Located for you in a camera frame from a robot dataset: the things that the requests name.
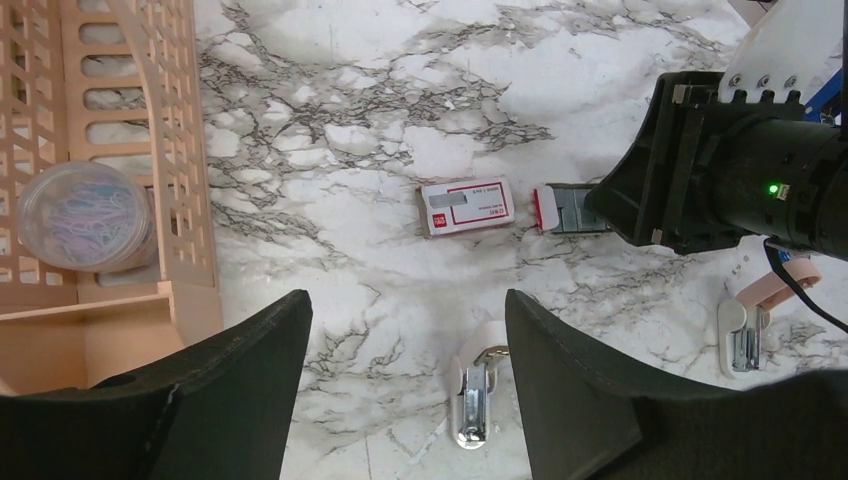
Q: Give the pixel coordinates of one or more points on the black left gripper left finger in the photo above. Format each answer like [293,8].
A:
[219,409]

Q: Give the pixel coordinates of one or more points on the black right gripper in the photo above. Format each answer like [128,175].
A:
[702,174]

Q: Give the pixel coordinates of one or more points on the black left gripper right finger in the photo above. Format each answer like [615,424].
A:
[590,411]

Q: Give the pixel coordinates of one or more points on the white eraser block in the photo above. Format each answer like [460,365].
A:
[473,378]

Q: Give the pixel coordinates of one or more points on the staple tray with staples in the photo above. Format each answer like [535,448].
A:
[560,209]

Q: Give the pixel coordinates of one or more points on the red white staple box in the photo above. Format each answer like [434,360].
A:
[462,206]

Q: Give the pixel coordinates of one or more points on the clear tape roll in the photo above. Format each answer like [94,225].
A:
[87,217]

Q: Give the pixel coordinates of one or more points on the orange plastic desk organizer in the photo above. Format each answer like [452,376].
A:
[116,83]

